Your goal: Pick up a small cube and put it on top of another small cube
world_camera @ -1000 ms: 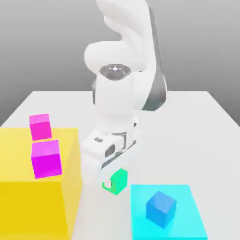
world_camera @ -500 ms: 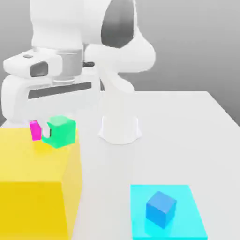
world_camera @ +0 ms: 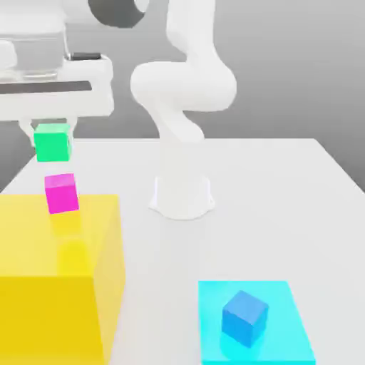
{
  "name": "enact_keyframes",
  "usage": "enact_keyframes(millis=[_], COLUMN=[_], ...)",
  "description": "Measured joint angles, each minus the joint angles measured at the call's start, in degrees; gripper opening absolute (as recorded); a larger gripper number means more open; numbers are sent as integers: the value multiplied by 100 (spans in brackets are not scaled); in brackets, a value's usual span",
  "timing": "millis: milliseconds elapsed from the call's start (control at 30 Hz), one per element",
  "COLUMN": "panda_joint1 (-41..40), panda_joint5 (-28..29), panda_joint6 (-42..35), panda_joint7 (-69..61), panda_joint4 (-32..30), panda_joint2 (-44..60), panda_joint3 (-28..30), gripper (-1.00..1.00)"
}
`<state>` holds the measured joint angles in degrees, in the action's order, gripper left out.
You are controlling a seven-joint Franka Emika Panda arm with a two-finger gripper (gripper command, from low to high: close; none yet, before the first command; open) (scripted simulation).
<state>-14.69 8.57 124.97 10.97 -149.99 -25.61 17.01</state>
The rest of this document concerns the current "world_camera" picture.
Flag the small magenta cube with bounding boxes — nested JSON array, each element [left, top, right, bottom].
[[43, 173, 81, 215]]

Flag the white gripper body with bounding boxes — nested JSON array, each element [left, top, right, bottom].
[[0, 76, 114, 121]]

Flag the large yellow box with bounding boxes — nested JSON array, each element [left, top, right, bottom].
[[0, 193, 127, 365]]

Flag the small green cube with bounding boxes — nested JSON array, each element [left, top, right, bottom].
[[33, 123, 73, 163]]

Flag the small blue cube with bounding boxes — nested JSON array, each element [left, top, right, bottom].
[[221, 289, 269, 349]]

